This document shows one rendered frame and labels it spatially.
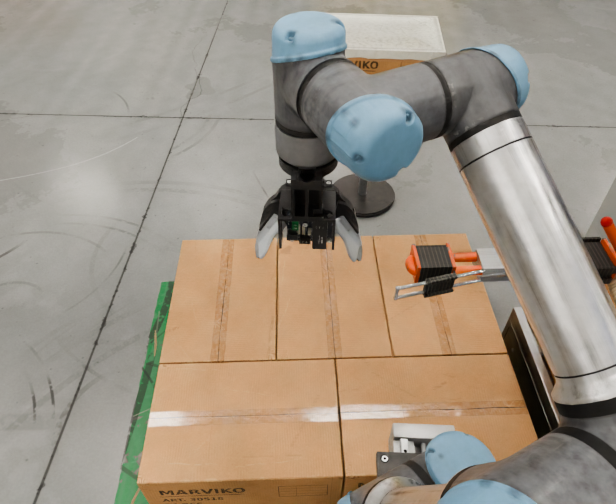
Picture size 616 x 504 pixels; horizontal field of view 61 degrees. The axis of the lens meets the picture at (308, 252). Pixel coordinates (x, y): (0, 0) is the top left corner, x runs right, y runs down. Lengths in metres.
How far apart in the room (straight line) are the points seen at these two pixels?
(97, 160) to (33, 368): 1.59
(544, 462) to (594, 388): 0.08
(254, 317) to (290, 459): 0.54
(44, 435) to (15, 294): 0.86
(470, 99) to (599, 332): 0.24
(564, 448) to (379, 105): 0.33
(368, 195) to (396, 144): 2.77
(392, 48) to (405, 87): 2.08
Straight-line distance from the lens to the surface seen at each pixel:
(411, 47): 2.60
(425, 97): 0.51
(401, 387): 1.80
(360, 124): 0.46
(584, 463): 0.52
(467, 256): 1.21
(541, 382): 1.87
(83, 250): 3.17
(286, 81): 0.55
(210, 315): 1.97
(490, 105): 0.54
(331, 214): 0.65
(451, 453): 0.92
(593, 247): 1.33
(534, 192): 0.53
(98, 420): 2.49
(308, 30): 0.54
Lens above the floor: 2.09
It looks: 46 degrees down
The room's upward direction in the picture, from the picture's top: straight up
